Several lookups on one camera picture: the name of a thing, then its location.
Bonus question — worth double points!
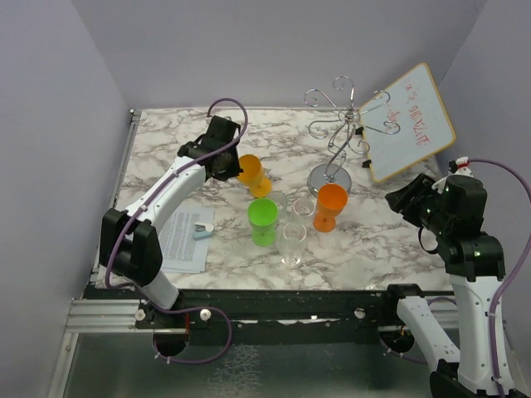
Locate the clear wine glass left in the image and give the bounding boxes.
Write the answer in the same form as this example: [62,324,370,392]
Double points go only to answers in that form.
[267,191,288,223]

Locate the chrome wine glass rack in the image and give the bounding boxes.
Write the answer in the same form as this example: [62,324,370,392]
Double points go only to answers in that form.
[304,75,401,197]

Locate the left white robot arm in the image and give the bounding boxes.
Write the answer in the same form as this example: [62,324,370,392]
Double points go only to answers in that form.
[99,116,241,328]

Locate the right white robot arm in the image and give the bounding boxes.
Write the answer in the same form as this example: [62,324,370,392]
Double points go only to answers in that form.
[381,174,522,397]

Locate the clear wine glass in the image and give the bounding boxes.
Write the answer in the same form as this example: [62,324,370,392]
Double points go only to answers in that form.
[267,191,288,223]
[279,222,307,266]
[291,197,316,227]

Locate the orange plastic wine glass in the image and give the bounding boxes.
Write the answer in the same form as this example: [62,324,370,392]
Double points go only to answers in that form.
[313,183,348,233]

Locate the whiteboard with yellow frame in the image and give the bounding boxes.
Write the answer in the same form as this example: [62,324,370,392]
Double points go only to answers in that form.
[360,63,456,182]

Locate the clear wine glass right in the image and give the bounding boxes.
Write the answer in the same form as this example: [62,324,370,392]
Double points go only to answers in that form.
[291,197,316,227]

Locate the printed paper sheets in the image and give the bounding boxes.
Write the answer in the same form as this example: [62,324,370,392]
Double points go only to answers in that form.
[158,206,215,274]

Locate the yellow plastic wine glass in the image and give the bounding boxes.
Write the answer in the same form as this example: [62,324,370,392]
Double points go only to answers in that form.
[237,154,272,198]

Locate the clear wine glass front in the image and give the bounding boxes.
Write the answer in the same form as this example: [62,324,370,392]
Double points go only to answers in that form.
[279,222,307,266]

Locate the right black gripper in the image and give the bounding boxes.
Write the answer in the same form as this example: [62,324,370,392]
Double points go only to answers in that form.
[386,171,452,234]

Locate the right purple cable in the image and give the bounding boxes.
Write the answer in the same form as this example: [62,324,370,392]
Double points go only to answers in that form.
[389,159,531,398]

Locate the aluminium frame rails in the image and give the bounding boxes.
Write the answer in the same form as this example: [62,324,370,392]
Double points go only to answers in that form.
[45,109,154,398]

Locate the green plastic wine glass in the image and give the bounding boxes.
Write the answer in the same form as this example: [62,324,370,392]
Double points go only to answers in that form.
[247,197,278,247]

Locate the small blue white stapler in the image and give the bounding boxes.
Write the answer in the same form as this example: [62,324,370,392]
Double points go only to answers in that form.
[192,222,214,240]

